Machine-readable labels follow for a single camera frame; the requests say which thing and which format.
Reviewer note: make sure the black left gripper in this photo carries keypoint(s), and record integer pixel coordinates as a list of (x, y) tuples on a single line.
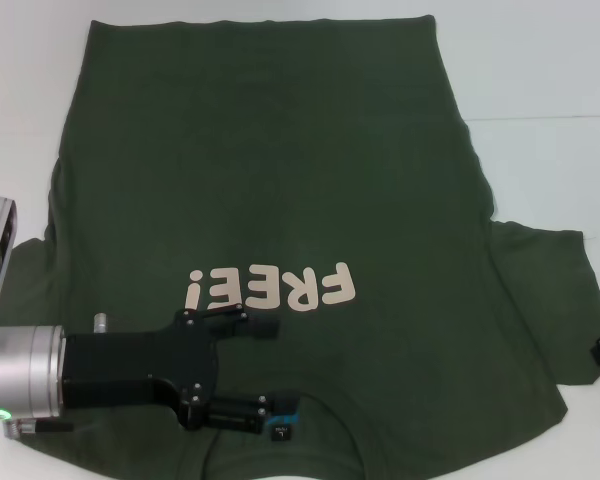
[(130, 367)]

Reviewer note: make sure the dark green FREE t-shirt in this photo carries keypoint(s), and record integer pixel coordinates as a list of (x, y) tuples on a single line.
[(280, 175)]

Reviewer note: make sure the short silver connector post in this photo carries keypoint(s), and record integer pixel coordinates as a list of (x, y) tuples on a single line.
[(101, 324)]

